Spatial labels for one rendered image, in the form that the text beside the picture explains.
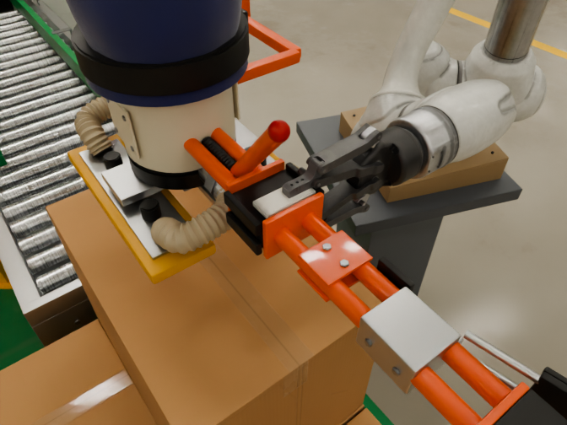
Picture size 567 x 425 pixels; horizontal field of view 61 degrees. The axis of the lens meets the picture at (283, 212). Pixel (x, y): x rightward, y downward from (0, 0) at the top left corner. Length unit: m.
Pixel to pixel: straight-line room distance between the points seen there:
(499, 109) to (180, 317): 0.59
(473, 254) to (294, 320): 1.59
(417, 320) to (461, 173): 0.94
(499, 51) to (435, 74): 0.15
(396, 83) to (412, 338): 0.51
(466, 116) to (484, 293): 1.54
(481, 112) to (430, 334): 0.36
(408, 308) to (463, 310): 1.62
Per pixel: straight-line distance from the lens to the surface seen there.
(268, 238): 0.53
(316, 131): 1.55
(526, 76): 1.30
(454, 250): 2.30
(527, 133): 3.20
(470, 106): 0.71
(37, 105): 2.34
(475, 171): 1.41
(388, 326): 0.46
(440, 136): 0.67
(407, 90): 0.85
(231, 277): 0.87
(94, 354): 1.33
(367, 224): 1.25
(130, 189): 0.75
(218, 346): 0.79
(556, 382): 0.47
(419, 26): 0.88
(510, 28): 1.23
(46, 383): 1.33
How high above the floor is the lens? 1.62
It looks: 44 degrees down
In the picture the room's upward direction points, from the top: straight up
